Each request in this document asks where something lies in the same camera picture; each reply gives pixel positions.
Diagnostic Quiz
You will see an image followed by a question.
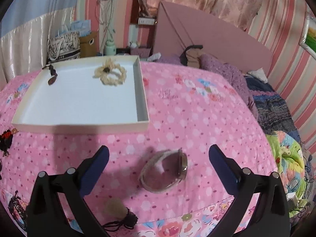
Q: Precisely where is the red black bead charm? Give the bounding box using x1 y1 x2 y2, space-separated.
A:
0 128 18 157

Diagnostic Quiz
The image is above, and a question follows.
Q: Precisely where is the cream fluffy scrunchie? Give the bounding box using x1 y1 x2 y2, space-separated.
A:
93 58 127 86

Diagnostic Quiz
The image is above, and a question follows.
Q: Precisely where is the green cartoon blanket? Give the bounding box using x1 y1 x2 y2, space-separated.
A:
266 131 308 219

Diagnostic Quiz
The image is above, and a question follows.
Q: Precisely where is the pink floral bed quilt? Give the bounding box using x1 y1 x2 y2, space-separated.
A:
1 63 277 236

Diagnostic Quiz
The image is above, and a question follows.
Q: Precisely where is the white shallow tray box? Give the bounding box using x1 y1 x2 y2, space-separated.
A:
12 56 150 134

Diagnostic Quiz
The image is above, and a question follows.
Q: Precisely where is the purple knitted blanket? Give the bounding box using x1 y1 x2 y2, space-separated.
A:
158 49 259 119

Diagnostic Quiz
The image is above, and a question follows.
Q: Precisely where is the white satin curtain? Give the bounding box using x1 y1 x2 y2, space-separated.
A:
1 7 74 89

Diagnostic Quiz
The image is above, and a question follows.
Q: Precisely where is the black white patterned bag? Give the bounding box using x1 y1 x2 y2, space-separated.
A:
47 31 80 63

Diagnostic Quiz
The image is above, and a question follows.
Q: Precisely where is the brown cardboard box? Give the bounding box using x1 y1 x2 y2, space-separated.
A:
79 31 97 58

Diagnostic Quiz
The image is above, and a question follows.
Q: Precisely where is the mint green bottle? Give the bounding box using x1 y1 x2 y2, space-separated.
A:
103 38 116 56

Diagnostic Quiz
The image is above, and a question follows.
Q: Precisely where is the framed picture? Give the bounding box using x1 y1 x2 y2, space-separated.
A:
299 12 316 59

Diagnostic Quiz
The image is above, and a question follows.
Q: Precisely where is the pink headboard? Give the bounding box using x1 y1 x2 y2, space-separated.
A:
153 2 273 73

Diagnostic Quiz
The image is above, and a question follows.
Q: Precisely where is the white power strip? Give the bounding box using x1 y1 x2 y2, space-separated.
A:
138 17 156 26

